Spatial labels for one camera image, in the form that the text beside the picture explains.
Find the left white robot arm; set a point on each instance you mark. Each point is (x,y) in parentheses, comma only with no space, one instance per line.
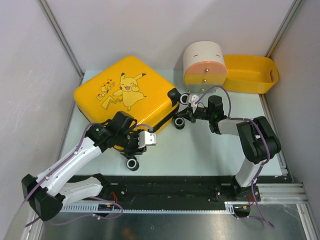
(49,191)

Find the aluminium frame rail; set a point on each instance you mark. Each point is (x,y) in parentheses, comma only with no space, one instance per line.
(216,202)

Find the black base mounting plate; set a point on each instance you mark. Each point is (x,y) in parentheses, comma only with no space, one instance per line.
(122,187)

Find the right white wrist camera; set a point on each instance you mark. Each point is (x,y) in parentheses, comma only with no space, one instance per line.
(193,99)

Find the yellow plastic basket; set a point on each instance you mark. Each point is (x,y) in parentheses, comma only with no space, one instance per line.
(250,74)

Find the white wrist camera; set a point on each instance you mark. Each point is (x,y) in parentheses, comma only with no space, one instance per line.
(146,138)
(193,99)

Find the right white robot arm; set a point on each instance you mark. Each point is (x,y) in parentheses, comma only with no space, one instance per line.
(258,141)

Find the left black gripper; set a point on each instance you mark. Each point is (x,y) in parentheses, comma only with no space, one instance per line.
(135,150)

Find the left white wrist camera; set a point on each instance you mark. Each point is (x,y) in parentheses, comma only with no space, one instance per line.
(146,138)

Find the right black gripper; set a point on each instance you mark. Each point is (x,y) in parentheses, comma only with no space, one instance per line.
(188,113)

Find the yellow Pikachu suitcase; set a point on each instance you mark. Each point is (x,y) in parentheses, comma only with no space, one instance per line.
(133,87)

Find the white round drawer cabinet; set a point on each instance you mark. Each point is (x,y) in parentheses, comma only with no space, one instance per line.
(203,66)

